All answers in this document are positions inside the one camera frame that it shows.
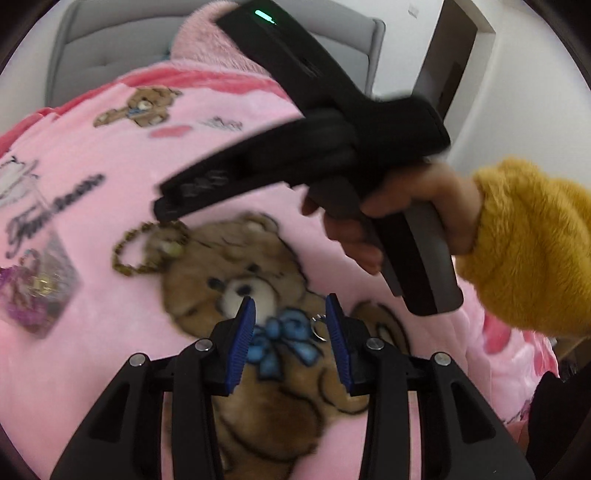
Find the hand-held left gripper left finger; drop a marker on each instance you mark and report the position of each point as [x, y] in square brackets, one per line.
[240, 346]

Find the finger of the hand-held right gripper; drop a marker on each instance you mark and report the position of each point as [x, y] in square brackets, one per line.
[221, 180]

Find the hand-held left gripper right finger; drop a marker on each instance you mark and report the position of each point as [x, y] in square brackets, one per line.
[339, 346]

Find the clear bag of jewellery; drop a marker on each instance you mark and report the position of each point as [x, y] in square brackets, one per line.
[46, 314]

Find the yellow fuzzy sleeved forearm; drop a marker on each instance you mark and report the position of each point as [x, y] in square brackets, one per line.
[531, 240]

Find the person's right hand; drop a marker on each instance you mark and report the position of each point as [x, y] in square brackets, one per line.
[443, 194]

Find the dark door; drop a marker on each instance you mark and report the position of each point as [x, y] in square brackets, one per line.
[443, 60]

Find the pink plush pillow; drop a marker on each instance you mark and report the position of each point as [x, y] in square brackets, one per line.
[203, 41]

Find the pink printed blanket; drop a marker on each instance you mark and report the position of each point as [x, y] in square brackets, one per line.
[92, 369]

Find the grey upholstered headboard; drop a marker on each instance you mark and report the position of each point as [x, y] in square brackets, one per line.
[92, 46]

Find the person's dark clothing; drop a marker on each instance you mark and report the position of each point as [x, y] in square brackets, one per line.
[554, 415]

